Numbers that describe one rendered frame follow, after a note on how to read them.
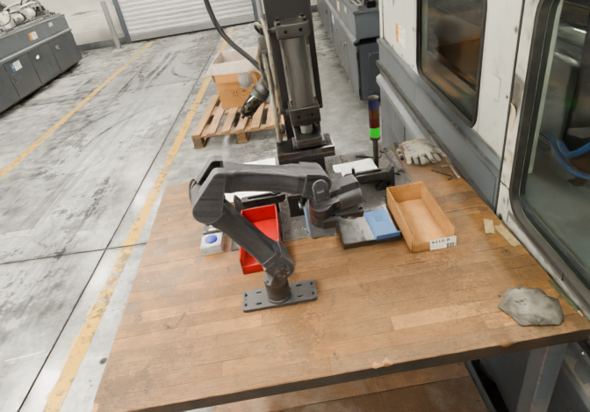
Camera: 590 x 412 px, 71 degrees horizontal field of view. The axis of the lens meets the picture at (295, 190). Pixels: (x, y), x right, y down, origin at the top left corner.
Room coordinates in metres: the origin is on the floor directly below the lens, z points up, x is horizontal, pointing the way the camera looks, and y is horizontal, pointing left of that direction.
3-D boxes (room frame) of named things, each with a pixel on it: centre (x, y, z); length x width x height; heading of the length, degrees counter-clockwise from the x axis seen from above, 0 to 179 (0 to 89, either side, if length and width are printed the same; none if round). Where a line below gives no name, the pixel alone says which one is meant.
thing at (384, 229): (0.99, -0.24, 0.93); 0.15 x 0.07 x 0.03; 2
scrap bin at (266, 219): (1.03, 0.13, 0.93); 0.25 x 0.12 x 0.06; 0
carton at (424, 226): (1.00, -0.36, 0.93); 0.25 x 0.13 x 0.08; 0
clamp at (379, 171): (1.23, -0.25, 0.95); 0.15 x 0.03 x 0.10; 90
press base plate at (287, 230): (1.28, -0.09, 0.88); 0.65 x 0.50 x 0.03; 90
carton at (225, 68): (4.71, 0.37, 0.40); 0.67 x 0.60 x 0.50; 172
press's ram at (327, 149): (1.27, -0.05, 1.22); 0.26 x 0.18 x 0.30; 0
